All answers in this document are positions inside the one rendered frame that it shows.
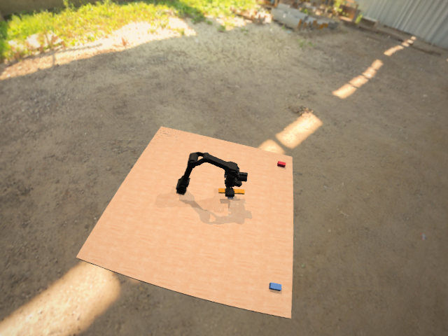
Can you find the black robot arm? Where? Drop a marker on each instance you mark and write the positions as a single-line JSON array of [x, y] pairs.
[[231, 170]]

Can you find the small blue block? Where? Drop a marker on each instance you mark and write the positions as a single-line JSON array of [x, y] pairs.
[[275, 286]]

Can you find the orange bar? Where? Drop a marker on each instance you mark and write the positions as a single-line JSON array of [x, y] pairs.
[[236, 191]]

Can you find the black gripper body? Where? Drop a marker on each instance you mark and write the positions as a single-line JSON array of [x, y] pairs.
[[229, 192]]

